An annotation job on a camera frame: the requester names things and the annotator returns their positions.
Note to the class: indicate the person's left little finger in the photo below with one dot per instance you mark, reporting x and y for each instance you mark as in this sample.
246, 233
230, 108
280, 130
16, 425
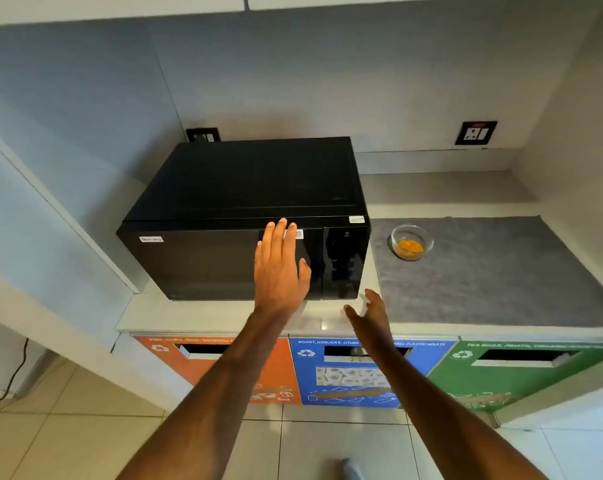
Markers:
258, 253

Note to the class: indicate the clear glass bowl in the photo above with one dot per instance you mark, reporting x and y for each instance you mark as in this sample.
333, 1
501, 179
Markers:
397, 233

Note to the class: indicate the person's right hand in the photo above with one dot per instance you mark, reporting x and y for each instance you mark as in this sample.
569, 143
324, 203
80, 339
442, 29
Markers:
376, 329

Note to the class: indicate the orange recycling bin panel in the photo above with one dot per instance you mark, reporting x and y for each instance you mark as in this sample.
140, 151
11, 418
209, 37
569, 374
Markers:
276, 364

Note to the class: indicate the person's right forearm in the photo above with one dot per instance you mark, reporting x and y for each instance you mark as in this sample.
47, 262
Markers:
441, 419

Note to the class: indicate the person's left hand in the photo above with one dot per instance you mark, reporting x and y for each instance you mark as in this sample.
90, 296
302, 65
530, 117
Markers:
277, 279

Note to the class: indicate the black microwave oven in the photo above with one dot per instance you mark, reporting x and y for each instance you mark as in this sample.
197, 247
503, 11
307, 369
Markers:
221, 214

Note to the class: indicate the person's left middle finger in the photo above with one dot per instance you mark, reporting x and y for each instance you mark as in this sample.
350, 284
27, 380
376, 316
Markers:
281, 235

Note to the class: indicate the person's right thumb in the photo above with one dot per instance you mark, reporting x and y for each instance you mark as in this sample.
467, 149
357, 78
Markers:
353, 316

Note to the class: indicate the green recycling bin panel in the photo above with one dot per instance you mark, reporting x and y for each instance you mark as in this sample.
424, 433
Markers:
491, 379

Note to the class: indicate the black wall socket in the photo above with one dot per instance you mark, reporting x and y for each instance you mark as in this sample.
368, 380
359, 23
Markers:
202, 134
475, 133

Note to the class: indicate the person's left thumb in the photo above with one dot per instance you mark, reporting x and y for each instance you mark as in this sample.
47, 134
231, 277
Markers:
305, 273

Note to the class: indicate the grey counter mat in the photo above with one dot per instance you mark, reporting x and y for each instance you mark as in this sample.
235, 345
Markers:
491, 269

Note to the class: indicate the orange food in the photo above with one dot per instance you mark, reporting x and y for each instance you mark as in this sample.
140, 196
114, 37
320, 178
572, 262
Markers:
410, 247

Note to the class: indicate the blue recycling bin panel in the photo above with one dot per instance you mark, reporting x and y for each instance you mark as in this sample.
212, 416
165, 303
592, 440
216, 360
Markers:
311, 374

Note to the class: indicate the person's left forearm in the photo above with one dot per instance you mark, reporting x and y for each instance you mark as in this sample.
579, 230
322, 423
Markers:
216, 399

